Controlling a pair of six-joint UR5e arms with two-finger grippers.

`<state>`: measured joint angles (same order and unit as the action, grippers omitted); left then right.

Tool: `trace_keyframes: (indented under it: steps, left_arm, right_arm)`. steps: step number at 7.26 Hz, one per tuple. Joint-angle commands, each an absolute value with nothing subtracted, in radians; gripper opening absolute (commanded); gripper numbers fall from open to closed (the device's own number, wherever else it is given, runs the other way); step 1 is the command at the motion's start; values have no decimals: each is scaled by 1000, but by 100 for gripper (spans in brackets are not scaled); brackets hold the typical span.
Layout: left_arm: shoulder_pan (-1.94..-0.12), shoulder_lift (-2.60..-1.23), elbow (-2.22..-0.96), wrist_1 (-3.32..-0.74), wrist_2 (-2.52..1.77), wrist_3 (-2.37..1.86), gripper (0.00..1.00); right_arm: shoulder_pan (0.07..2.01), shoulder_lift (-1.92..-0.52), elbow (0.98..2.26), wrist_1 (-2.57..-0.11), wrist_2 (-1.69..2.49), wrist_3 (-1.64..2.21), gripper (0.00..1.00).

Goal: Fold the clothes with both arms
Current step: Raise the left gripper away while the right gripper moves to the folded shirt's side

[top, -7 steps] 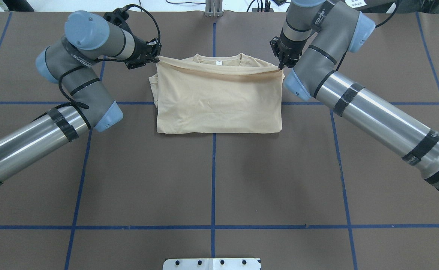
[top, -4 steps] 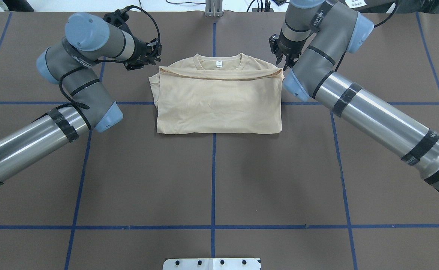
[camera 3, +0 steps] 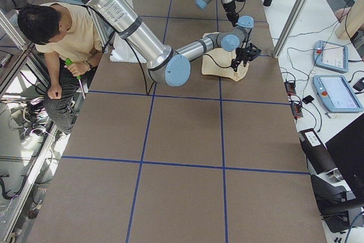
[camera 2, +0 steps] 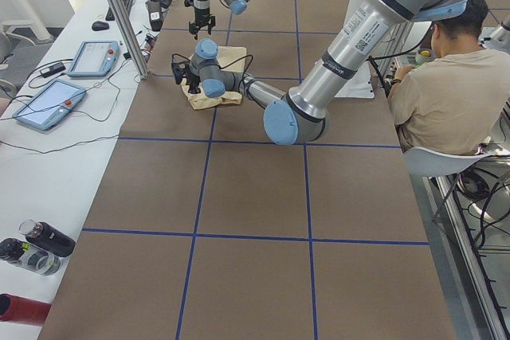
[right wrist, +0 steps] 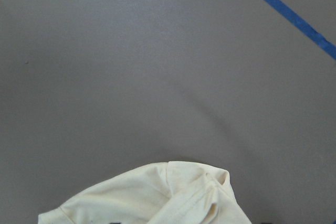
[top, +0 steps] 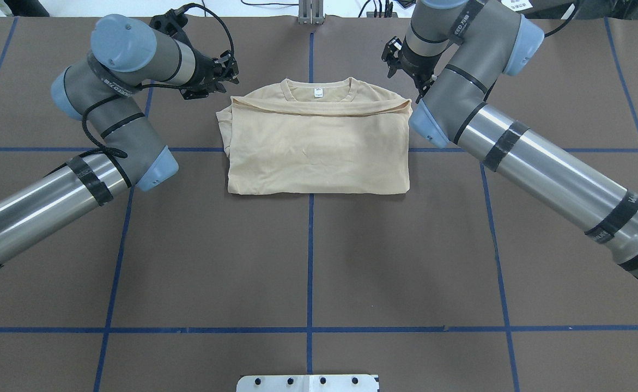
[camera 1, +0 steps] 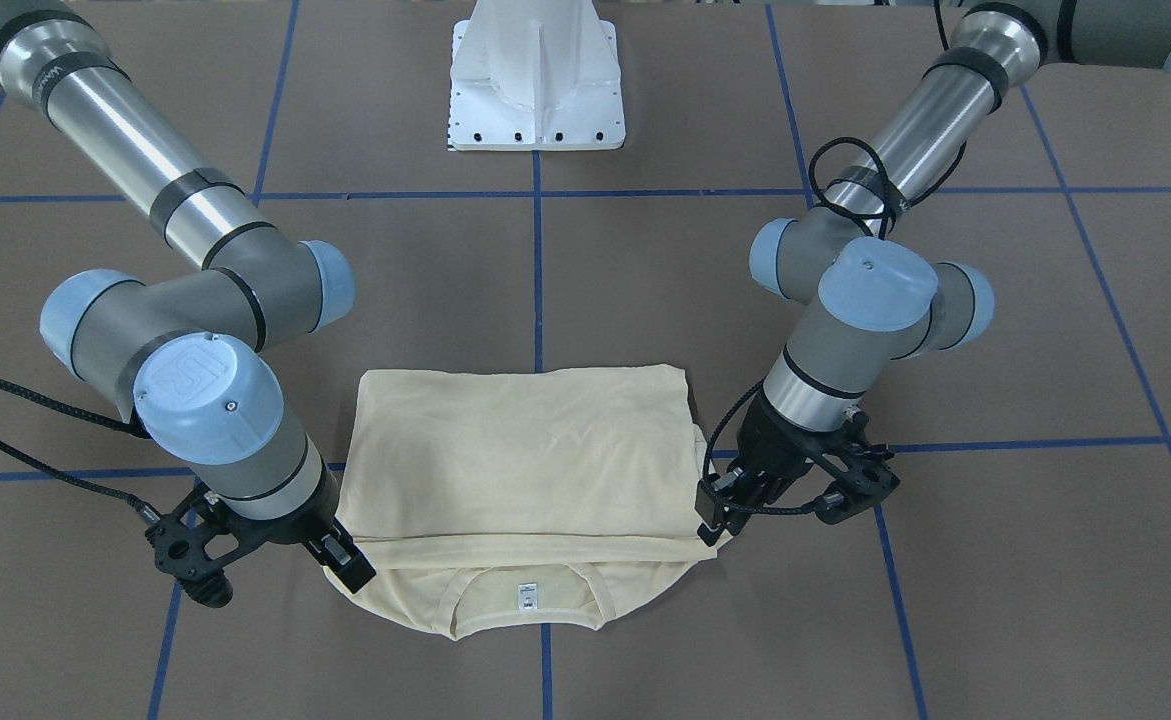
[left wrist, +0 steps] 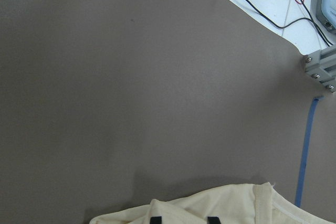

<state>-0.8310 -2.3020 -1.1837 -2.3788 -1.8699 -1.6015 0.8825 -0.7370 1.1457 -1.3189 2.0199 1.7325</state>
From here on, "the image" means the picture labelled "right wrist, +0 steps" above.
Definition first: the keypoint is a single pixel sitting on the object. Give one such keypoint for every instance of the cream long-sleeve graphic shirt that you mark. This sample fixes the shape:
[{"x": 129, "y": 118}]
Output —
[{"x": 166, "y": 192}]

